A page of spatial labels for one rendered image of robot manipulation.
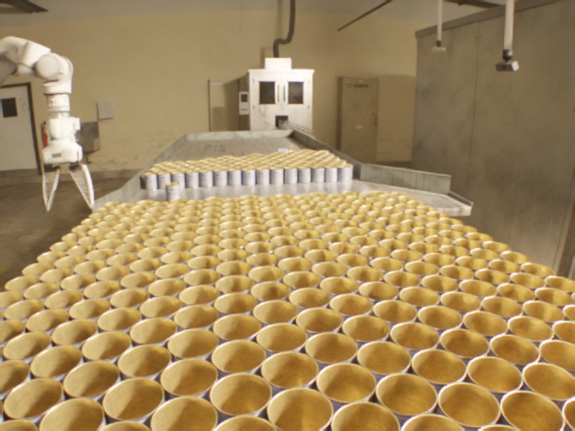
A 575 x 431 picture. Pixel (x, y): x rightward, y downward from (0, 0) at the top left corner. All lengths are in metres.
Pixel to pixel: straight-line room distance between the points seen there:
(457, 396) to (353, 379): 0.13
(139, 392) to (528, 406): 0.46
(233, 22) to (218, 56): 0.74
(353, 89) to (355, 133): 0.92
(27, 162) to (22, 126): 0.77
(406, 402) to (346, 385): 0.08
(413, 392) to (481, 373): 0.10
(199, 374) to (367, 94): 7.57
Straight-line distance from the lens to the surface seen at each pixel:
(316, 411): 0.45
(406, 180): 1.92
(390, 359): 0.53
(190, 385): 0.51
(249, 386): 0.47
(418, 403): 0.49
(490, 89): 3.58
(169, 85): 7.87
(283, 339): 0.56
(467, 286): 0.73
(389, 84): 8.50
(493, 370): 0.54
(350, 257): 0.79
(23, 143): 8.97
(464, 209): 1.70
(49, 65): 1.04
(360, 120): 7.84
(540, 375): 0.55
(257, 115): 6.34
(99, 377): 0.53
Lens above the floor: 1.51
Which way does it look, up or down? 18 degrees down
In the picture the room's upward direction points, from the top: straight up
